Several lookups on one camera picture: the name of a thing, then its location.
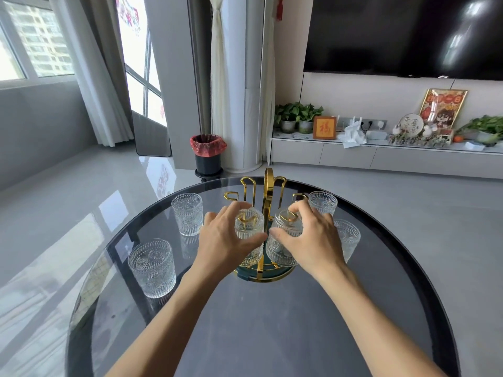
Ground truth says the person's right hand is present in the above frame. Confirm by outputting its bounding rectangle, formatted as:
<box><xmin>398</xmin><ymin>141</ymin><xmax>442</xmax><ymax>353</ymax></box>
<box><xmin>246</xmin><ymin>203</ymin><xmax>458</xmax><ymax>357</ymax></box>
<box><xmin>269</xmin><ymin>200</ymin><xmax>349</xmax><ymax>280</ymax></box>

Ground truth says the person's left hand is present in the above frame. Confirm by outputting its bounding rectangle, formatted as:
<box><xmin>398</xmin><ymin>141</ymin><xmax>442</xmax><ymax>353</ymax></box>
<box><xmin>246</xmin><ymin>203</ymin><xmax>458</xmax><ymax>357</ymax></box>
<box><xmin>195</xmin><ymin>201</ymin><xmax>269</xmax><ymax>279</ymax></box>

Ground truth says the embossed clear glass cup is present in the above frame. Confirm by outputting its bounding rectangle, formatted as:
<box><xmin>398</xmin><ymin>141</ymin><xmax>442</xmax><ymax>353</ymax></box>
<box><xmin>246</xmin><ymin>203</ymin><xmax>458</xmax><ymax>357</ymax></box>
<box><xmin>266</xmin><ymin>210</ymin><xmax>305</xmax><ymax>268</ymax></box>
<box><xmin>171</xmin><ymin>193</ymin><xmax>204</xmax><ymax>237</ymax></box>
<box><xmin>333</xmin><ymin>219</ymin><xmax>361</xmax><ymax>264</ymax></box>
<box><xmin>128</xmin><ymin>240</ymin><xmax>177</xmax><ymax>299</ymax></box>
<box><xmin>308</xmin><ymin>191</ymin><xmax>338</xmax><ymax>217</ymax></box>
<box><xmin>234</xmin><ymin>207</ymin><xmax>265</xmax><ymax>268</ymax></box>

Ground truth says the person's right forearm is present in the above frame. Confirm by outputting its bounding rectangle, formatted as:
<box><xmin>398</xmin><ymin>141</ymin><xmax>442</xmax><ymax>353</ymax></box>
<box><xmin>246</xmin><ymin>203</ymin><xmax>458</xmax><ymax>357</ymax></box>
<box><xmin>312</xmin><ymin>265</ymin><xmax>449</xmax><ymax>377</ymax></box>

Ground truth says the person's left forearm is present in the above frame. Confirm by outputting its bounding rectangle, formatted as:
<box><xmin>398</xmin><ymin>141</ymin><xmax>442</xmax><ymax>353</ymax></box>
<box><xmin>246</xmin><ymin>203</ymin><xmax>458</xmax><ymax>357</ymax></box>
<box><xmin>105</xmin><ymin>267</ymin><xmax>233</xmax><ymax>377</ymax></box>

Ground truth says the gold cup rack green base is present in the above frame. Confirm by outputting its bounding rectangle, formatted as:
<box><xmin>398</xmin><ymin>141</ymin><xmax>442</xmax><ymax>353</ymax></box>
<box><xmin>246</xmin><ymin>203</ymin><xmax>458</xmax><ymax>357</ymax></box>
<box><xmin>223</xmin><ymin>167</ymin><xmax>310</xmax><ymax>283</ymax></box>

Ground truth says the black bin with red bag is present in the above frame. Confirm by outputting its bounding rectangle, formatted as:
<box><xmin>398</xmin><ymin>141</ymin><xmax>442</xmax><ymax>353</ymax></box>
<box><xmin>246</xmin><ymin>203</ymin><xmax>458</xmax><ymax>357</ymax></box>
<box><xmin>190</xmin><ymin>134</ymin><xmax>228</xmax><ymax>182</ymax></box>

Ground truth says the white television cabinet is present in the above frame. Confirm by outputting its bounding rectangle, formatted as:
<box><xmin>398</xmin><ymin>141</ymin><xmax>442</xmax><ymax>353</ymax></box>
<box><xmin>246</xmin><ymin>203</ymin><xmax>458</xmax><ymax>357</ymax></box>
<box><xmin>270</xmin><ymin>129</ymin><xmax>503</xmax><ymax>181</ymax></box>

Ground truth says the gold framed calligraphy picture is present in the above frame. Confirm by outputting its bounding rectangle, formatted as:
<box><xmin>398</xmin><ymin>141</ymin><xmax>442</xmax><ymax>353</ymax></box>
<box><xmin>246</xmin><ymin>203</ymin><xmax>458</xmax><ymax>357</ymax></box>
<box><xmin>312</xmin><ymin>115</ymin><xmax>338</xmax><ymax>141</ymax></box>

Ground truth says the crumpled white tissue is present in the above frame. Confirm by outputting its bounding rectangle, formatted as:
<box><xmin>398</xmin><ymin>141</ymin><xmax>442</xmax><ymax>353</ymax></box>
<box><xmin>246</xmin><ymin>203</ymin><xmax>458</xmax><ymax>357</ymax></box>
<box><xmin>337</xmin><ymin>122</ymin><xmax>368</xmax><ymax>149</ymax></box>

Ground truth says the green potted plant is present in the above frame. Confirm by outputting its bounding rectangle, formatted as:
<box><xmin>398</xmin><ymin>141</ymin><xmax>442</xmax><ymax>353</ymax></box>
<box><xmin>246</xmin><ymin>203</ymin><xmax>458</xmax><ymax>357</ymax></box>
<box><xmin>296</xmin><ymin>103</ymin><xmax>324</xmax><ymax>135</ymax></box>
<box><xmin>274</xmin><ymin>102</ymin><xmax>302</xmax><ymax>134</ymax></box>

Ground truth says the white standing air conditioner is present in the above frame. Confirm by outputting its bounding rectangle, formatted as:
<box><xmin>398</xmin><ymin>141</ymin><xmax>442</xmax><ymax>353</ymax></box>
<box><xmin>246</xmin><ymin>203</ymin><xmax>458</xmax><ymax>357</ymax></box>
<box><xmin>210</xmin><ymin>0</ymin><xmax>276</xmax><ymax>174</ymax></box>

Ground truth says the glass balcony door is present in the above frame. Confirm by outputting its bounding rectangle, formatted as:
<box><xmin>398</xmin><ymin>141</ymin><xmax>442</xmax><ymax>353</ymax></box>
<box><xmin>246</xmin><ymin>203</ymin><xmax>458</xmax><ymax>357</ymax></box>
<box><xmin>114</xmin><ymin>0</ymin><xmax>172</xmax><ymax>158</ymax></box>

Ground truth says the row of small figurines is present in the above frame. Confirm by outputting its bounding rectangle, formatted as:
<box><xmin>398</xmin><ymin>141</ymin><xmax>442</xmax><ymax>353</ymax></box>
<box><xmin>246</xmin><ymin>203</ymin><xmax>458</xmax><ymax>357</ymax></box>
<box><xmin>388</xmin><ymin>134</ymin><xmax>453</xmax><ymax>148</ymax></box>

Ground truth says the round decorated plate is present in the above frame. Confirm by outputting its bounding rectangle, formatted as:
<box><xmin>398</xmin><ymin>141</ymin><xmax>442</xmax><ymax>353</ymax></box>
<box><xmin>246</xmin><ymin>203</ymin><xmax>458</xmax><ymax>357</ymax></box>
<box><xmin>398</xmin><ymin>114</ymin><xmax>424</xmax><ymax>138</ymax></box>

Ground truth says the gold framed cartoon picture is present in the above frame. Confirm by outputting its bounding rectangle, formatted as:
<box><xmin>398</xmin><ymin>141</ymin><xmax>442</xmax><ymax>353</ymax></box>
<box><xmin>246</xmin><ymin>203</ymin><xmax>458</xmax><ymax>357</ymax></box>
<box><xmin>419</xmin><ymin>88</ymin><xmax>468</xmax><ymax>131</ymax></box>

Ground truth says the grey window curtain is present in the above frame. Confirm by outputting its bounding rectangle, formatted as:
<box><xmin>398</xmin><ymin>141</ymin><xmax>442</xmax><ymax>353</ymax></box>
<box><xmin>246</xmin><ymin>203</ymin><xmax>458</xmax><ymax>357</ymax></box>
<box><xmin>54</xmin><ymin>0</ymin><xmax>135</xmax><ymax>148</ymax></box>

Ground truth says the large leafy potted plant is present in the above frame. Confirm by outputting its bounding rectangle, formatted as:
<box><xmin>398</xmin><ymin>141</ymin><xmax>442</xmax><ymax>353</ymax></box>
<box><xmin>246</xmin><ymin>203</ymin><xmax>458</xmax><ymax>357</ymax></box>
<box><xmin>457</xmin><ymin>115</ymin><xmax>503</xmax><ymax>148</ymax></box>

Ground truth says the white framed window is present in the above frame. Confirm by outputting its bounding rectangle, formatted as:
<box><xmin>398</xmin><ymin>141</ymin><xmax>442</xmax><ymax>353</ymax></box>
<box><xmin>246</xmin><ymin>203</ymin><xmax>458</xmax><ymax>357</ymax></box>
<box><xmin>0</xmin><ymin>0</ymin><xmax>76</xmax><ymax>82</ymax></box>

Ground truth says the grey wall socket strip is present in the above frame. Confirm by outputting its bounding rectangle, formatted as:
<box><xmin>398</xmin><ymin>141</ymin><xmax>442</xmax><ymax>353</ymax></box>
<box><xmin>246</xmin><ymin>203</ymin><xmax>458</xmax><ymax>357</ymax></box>
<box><xmin>337</xmin><ymin>117</ymin><xmax>388</xmax><ymax>132</ymax></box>

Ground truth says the black wall television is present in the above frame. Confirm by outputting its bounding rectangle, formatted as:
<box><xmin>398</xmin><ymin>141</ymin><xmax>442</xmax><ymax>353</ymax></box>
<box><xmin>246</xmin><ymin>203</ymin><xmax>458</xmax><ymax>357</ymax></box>
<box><xmin>303</xmin><ymin>0</ymin><xmax>503</xmax><ymax>81</ymax></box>

